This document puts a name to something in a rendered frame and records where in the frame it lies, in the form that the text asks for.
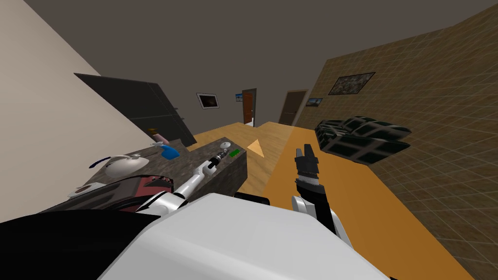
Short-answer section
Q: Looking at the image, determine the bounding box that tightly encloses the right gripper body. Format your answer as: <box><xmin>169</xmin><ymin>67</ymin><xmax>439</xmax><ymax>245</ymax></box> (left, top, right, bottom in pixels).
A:
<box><xmin>294</xmin><ymin>157</ymin><xmax>322</xmax><ymax>188</ymax></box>

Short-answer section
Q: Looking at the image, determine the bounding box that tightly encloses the dark brown door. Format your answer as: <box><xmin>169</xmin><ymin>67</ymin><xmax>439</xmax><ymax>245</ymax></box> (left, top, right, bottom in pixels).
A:
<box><xmin>278</xmin><ymin>89</ymin><xmax>309</xmax><ymax>127</ymax></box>

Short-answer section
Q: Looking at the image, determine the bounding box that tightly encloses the blue spray bottle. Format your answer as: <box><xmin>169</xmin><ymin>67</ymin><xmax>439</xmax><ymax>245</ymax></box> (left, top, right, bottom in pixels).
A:
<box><xmin>151</xmin><ymin>141</ymin><xmax>181</xmax><ymax>160</ymax></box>

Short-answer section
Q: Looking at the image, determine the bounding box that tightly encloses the black sofa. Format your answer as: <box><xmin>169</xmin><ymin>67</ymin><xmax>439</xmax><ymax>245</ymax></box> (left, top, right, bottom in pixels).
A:
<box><xmin>314</xmin><ymin>115</ymin><xmax>413</xmax><ymax>166</ymax></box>

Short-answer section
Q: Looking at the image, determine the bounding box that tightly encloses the reddish brown door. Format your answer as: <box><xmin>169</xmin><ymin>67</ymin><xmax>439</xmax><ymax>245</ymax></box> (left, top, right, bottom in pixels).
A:
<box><xmin>241</xmin><ymin>88</ymin><xmax>258</xmax><ymax>126</ymax></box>

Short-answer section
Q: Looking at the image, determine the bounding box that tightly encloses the dark tall cupboard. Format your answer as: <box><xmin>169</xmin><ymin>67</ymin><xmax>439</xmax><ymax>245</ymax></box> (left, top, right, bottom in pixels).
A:
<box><xmin>73</xmin><ymin>72</ymin><xmax>198</xmax><ymax>148</ymax></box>

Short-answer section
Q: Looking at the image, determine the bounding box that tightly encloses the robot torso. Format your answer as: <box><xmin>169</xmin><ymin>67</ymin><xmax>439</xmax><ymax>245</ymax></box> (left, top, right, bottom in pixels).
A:
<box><xmin>96</xmin><ymin>192</ymin><xmax>391</xmax><ymax>280</ymax></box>

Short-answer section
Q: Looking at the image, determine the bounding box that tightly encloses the dark red appliance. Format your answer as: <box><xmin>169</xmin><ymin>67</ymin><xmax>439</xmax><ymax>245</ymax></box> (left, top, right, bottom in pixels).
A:
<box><xmin>38</xmin><ymin>175</ymin><xmax>175</xmax><ymax>214</ymax></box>

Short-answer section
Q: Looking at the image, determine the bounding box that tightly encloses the white framed wall picture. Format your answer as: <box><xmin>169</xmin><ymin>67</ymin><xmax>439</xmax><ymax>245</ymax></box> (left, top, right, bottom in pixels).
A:
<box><xmin>196</xmin><ymin>92</ymin><xmax>220</xmax><ymax>111</ymax></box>

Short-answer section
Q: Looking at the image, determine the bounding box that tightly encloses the large dark wall picture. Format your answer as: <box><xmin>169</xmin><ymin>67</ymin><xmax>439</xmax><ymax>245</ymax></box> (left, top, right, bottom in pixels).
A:
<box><xmin>327</xmin><ymin>71</ymin><xmax>376</xmax><ymax>96</ymax></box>

